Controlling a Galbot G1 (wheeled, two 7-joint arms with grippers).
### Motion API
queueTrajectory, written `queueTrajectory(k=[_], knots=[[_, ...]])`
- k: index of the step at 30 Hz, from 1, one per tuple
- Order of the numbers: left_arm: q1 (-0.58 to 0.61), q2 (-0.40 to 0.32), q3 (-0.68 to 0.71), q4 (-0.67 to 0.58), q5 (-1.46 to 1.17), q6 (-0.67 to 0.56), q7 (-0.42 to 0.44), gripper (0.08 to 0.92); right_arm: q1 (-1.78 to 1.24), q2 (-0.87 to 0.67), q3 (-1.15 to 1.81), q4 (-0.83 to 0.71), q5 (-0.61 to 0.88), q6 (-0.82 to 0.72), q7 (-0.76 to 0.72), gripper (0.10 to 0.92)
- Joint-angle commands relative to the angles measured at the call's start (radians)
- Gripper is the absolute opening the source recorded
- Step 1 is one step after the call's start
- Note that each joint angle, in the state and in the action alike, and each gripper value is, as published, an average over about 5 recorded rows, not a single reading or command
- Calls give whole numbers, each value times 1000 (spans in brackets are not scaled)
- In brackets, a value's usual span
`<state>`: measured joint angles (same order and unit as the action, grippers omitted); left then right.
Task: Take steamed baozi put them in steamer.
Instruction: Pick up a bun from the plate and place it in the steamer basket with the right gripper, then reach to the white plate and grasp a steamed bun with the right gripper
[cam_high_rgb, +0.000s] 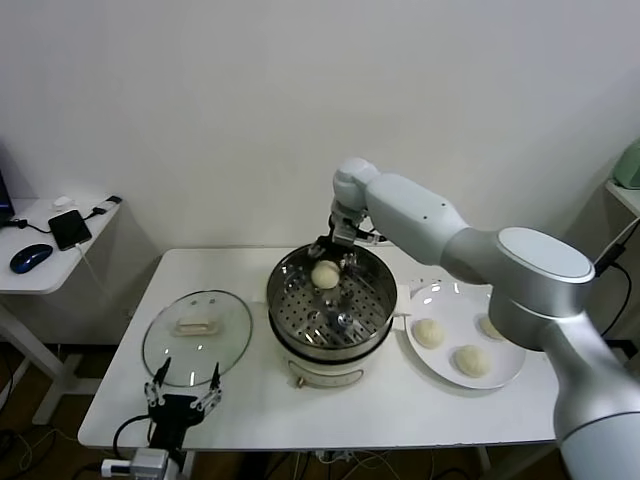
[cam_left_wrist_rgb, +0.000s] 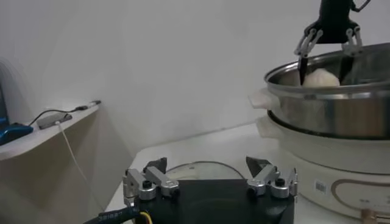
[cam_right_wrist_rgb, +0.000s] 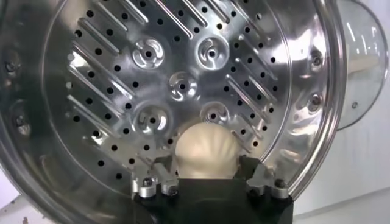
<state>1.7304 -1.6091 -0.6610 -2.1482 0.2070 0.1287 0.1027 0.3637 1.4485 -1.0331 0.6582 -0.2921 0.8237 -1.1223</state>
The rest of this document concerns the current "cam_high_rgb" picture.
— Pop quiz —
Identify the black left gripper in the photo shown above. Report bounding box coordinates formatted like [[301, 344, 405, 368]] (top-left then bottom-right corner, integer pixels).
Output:
[[144, 357, 223, 451]]

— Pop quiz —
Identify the black usb adapter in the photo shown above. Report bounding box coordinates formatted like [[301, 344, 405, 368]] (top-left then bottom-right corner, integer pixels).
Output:
[[91, 195, 124, 217]]

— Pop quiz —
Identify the white charging cable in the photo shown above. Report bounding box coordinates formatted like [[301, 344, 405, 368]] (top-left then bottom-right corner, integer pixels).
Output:
[[74, 243, 109, 301]]

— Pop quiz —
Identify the black desk cable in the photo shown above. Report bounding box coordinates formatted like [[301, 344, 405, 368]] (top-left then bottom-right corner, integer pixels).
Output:
[[0, 217, 54, 235]]

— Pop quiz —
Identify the white electric cooker pot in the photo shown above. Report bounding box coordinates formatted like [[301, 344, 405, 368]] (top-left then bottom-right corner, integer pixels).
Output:
[[269, 309, 407, 390]]

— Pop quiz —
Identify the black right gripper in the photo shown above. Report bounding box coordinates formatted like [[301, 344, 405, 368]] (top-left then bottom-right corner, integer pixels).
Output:
[[306, 199, 372, 275]]

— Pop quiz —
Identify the stainless perforated steamer basket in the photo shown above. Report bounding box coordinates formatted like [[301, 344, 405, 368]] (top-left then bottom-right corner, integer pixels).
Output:
[[254, 243, 412, 357]]

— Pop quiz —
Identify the black smartphone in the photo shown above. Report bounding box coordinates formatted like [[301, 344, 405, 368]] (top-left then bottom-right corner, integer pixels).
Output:
[[48, 209, 93, 251]]

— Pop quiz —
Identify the white hanging cable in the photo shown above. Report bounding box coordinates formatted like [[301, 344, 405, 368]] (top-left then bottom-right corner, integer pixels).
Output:
[[602, 214, 640, 261]]

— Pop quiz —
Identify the dark laptop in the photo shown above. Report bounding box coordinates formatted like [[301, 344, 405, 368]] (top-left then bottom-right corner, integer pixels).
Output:
[[0, 139, 16, 226]]

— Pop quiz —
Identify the white round plate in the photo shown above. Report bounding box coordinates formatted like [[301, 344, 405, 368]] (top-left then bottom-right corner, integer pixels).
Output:
[[404, 280, 527, 390]]

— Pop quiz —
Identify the blue computer mouse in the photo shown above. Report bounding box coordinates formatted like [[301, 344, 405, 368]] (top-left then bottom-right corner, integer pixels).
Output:
[[9, 243, 55, 275]]

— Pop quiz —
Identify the white steamed baozi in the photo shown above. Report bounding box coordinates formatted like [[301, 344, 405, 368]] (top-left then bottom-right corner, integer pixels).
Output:
[[310, 259, 341, 290], [478, 314, 506, 341], [412, 318, 446, 350], [453, 344, 494, 377]]

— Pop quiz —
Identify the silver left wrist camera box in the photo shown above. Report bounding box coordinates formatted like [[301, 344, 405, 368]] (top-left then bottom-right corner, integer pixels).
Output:
[[102, 447, 169, 476]]

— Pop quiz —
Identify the white desk with appliance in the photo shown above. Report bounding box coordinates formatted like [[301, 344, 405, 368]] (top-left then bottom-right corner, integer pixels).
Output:
[[604, 178, 640, 221]]

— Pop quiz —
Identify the white side table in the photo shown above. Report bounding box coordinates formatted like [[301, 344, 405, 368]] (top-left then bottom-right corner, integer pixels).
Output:
[[0, 198, 126, 426]]

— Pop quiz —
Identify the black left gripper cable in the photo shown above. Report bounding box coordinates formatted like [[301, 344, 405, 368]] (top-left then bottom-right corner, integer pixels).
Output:
[[112, 415, 154, 454]]

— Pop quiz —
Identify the mint green appliance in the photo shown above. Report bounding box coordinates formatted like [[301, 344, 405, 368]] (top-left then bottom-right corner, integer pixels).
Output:
[[613, 144, 640, 190]]

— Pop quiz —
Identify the black power adapter with cable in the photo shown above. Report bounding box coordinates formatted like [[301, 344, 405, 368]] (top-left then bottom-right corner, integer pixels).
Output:
[[592, 243, 632, 337]]

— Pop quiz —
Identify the glass lid with cream handle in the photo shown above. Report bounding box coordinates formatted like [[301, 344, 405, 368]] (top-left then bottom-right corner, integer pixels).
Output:
[[142, 289, 254, 387]]

